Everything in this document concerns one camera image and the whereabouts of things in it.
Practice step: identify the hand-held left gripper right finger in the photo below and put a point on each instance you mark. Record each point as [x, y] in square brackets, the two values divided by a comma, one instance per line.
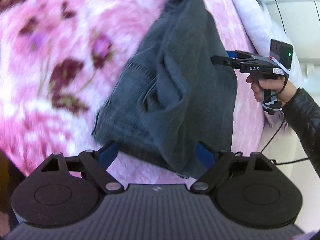
[203, 155]

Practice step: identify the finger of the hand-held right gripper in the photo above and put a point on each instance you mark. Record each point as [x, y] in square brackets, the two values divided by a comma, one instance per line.
[220, 60]
[231, 54]

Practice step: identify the person's right forearm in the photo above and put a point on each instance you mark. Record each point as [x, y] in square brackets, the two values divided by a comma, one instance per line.
[305, 115]

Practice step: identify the white striped quilt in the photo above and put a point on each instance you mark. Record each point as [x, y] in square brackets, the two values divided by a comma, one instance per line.
[252, 17]

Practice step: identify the white padded bed frame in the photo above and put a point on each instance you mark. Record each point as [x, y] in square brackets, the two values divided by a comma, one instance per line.
[277, 155]

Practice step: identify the pink floral bed sheet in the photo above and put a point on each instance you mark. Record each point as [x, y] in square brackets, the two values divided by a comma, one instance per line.
[62, 30]

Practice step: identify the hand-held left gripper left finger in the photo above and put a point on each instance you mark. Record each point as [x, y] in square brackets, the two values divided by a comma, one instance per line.
[108, 154]

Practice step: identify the white wardrobe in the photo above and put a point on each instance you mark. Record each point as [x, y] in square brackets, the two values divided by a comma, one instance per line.
[300, 5]

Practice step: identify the person's right hand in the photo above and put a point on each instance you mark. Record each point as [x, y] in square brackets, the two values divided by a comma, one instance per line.
[287, 90]

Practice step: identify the grey jeans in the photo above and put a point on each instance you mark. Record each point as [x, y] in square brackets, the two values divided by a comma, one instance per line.
[180, 92]

